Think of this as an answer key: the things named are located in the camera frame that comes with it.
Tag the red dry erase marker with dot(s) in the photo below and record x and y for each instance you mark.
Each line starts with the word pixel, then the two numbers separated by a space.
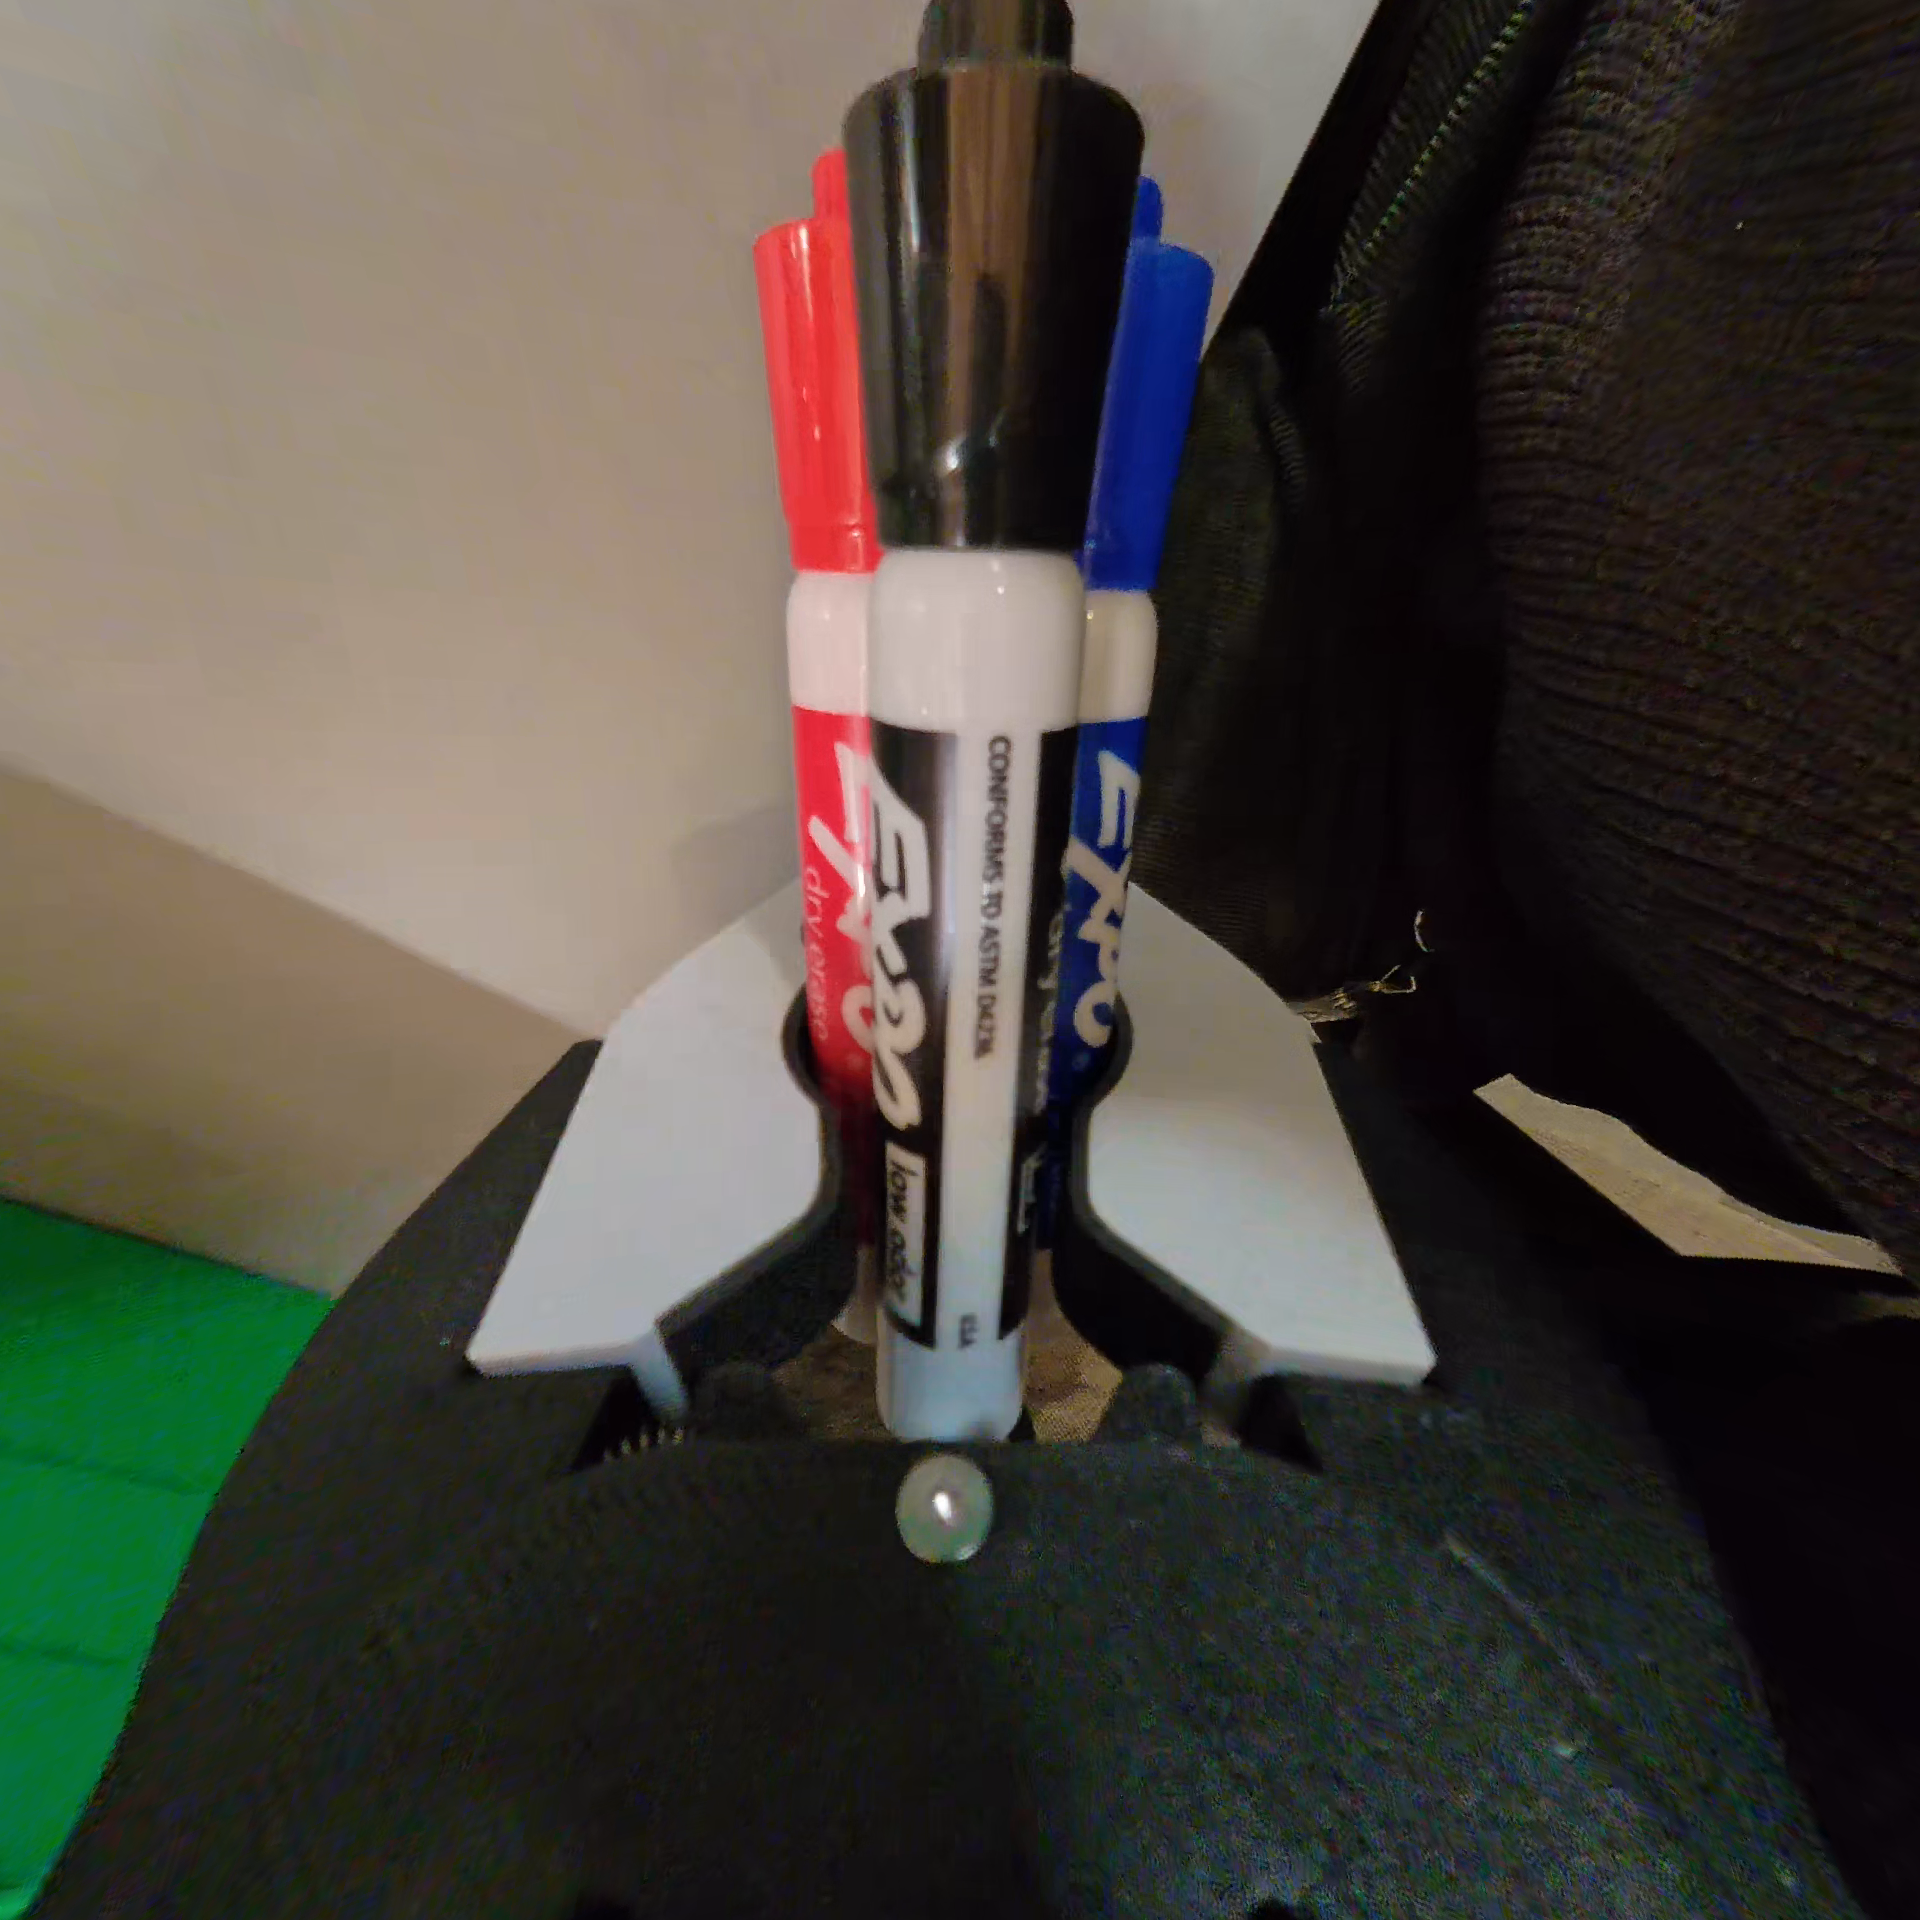
pixel 818 449

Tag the green plastic bin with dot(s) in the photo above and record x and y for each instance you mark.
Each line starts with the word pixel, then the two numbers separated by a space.
pixel 105 1502

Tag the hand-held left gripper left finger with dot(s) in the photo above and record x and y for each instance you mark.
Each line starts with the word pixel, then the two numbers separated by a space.
pixel 675 1170

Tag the black dry erase marker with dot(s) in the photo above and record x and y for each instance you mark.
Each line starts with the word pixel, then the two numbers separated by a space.
pixel 975 674

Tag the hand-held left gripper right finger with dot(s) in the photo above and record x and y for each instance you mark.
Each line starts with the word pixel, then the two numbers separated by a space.
pixel 1244 1201

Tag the blue dry erase marker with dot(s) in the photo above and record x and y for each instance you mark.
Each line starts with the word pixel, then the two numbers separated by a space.
pixel 1148 421

